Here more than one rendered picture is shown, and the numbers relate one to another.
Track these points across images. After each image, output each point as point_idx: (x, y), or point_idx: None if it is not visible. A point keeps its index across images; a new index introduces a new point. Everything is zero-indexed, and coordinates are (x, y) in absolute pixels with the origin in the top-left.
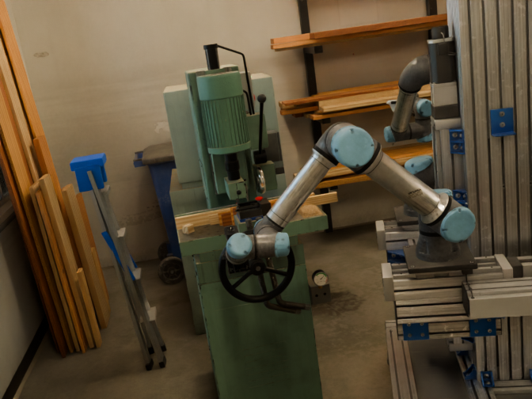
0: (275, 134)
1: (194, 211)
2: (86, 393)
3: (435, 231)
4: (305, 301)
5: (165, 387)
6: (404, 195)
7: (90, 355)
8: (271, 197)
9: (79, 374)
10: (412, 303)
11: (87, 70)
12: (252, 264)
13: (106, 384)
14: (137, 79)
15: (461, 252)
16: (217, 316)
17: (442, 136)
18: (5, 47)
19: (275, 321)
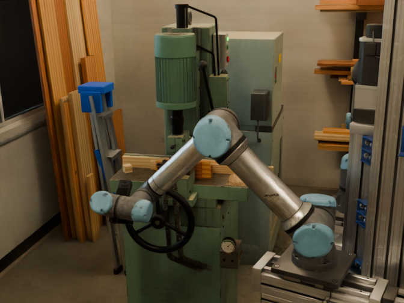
0: (263, 95)
1: (141, 154)
2: (61, 277)
3: None
4: (216, 261)
5: (116, 293)
6: (260, 196)
7: (85, 246)
8: (255, 152)
9: (66, 260)
10: (276, 300)
11: (157, 3)
12: (152, 217)
13: (79, 275)
14: (196, 17)
15: (338, 266)
16: (134, 251)
17: (355, 141)
18: None
19: (184, 272)
